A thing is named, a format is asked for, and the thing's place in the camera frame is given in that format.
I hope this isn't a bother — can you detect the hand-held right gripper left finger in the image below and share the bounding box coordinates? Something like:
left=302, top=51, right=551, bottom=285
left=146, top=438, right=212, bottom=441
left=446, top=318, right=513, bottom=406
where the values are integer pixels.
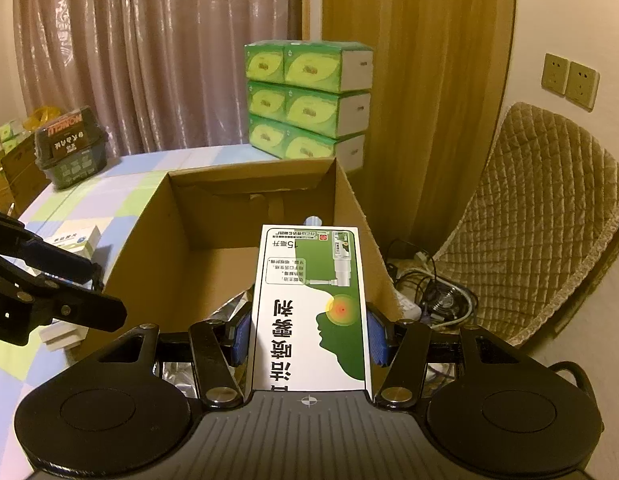
left=82, top=305, right=254, bottom=409

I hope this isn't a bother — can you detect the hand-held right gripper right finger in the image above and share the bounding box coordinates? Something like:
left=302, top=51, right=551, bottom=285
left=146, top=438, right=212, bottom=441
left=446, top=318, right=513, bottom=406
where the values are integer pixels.
left=365, top=302, right=540, bottom=411

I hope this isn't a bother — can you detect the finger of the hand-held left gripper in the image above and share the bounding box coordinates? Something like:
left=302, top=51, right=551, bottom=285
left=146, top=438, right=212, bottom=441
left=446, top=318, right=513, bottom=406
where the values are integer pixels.
left=0, top=207, right=104, bottom=291
left=17, top=277, right=128, bottom=332

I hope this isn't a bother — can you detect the white medicine box blue logo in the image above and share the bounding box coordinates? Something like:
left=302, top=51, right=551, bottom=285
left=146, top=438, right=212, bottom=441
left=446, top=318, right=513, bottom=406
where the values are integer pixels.
left=40, top=225, right=103, bottom=271

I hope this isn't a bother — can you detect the silver foil packet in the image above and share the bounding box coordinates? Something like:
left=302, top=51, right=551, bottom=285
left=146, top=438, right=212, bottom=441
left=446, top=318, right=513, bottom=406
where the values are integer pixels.
left=162, top=290, right=254, bottom=396

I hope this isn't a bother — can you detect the green white spray medicine box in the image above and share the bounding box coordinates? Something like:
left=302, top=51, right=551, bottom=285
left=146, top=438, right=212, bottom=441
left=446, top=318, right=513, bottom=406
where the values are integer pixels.
left=250, top=225, right=375, bottom=392

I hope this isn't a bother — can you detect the brown cardboard box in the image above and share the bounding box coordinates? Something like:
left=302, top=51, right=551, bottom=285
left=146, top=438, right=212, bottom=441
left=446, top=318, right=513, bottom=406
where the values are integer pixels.
left=82, top=156, right=405, bottom=396

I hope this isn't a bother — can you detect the dark green lidded container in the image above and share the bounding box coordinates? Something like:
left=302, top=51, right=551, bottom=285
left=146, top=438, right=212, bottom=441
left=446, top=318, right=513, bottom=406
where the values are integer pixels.
left=34, top=106, right=109, bottom=191

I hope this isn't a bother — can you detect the white power strip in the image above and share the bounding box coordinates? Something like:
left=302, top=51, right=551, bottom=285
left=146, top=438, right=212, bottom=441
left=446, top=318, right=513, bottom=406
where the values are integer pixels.
left=393, top=285, right=424, bottom=320

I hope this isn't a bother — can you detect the brown storage carton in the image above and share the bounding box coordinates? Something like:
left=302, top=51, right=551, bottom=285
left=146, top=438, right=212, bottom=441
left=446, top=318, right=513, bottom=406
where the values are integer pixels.
left=0, top=135, right=53, bottom=216

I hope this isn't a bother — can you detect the small green tissue pack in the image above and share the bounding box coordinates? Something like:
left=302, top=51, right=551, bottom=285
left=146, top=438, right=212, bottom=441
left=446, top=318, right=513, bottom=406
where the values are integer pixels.
left=0, top=120, right=24, bottom=155

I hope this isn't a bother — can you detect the yellow plastic bag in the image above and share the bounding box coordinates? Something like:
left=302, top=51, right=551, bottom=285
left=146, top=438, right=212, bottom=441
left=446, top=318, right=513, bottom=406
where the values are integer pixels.
left=22, top=105, right=65, bottom=133

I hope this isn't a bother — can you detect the chair with quilted cover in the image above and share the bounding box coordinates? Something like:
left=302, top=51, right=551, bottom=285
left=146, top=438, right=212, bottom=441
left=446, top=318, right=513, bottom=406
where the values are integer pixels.
left=432, top=102, right=619, bottom=346

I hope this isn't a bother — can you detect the shiny pleated curtain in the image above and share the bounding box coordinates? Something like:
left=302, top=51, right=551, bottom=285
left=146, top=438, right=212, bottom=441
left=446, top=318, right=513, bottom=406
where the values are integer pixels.
left=12, top=0, right=305, bottom=158

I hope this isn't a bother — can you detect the stack of green tissue packs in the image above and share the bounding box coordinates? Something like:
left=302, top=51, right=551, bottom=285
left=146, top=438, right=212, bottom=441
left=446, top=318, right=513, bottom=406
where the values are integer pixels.
left=244, top=40, right=374, bottom=173

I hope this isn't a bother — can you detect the wooden door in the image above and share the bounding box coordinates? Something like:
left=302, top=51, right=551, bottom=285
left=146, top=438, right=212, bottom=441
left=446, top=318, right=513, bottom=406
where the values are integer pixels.
left=322, top=0, right=517, bottom=256

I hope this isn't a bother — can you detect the beige wall socket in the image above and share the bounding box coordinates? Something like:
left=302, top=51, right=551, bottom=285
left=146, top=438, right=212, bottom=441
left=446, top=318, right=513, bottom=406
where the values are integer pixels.
left=541, top=52, right=570, bottom=95
left=564, top=61, right=600, bottom=111

